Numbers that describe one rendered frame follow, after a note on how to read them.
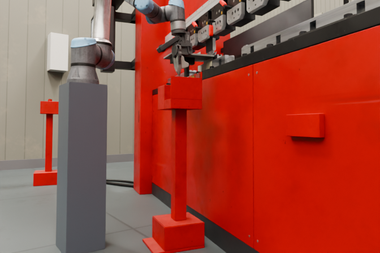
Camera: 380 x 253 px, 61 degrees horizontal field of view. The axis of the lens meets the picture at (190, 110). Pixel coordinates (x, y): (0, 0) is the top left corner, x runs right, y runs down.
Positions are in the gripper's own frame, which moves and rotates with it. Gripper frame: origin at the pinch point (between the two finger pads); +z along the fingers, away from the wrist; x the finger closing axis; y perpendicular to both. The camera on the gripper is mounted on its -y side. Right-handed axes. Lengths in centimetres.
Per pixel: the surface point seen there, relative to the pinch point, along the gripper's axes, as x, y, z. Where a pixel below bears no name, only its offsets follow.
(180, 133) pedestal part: 2.1, 0.0, 29.6
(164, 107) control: 4.7, -6.6, 16.0
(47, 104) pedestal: 192, -60, 2
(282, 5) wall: 267, 293, -140
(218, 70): -6.4, 18.9, 0.4
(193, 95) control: -4.9, 5.1, 11.5
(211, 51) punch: 32, 37, -17
